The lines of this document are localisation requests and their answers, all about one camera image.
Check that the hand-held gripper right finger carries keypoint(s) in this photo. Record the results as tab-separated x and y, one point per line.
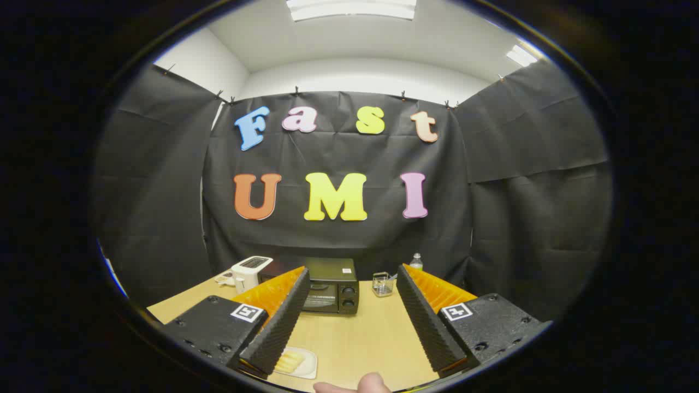
423	322

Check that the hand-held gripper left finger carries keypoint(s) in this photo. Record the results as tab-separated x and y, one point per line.
284	322

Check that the ridged bread roll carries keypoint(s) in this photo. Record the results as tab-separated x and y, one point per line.
289	361

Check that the black toaster oven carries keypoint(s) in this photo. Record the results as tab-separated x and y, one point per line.
333	273

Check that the white toaster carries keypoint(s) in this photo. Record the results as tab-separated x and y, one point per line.
248	275

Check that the white rectangular plate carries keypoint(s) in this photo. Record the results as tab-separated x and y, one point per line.
310	365

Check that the green label drink bottle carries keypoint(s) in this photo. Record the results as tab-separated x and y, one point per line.
416	263

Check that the small ceiling light panel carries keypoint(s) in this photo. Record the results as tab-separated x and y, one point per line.
520	55

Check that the large ceiling light panel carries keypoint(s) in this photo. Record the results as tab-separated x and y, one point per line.
352	8

